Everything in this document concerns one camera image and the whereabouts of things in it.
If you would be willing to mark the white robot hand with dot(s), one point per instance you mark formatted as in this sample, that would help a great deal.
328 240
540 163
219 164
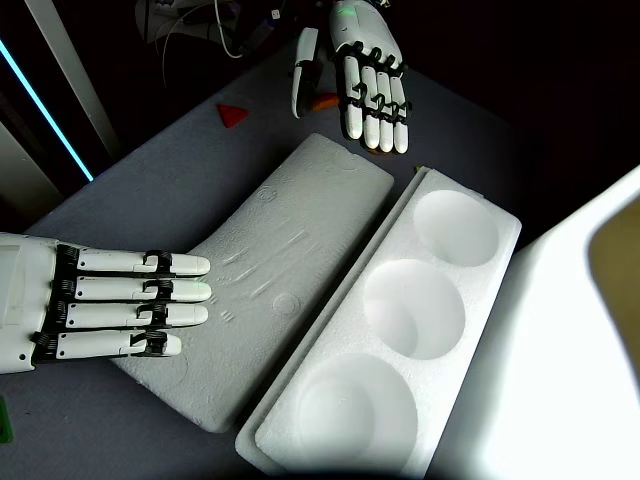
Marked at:
360 30
25 300

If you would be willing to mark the white styrofoam lid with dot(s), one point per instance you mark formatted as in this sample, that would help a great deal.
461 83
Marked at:
300 215

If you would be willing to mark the white styrofoam tray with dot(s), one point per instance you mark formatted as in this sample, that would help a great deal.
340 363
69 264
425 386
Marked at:
350 325

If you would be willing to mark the orange toy carrot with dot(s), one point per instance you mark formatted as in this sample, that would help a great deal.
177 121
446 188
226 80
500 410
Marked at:
326 103

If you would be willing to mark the white plug adapter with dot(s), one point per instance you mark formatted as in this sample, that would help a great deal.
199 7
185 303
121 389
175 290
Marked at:
260 32

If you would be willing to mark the green block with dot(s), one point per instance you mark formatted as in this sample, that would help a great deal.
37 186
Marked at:
5 425

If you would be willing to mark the beige panel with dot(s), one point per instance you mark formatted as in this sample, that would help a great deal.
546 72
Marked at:
20 170

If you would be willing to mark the red triangle toy block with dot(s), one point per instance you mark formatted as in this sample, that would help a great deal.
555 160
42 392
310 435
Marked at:
231 116

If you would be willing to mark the cyan light strip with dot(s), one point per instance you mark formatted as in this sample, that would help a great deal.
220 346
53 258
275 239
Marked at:
45 107

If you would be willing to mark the grey table cloth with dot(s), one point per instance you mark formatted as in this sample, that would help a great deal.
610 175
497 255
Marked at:
175 165

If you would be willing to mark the large white robot shell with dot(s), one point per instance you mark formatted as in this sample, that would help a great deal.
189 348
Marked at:
550 350

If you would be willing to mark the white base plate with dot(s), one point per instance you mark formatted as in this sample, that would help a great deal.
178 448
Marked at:
150 10

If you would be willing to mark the white frame post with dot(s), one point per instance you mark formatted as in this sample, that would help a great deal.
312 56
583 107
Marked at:
75 60

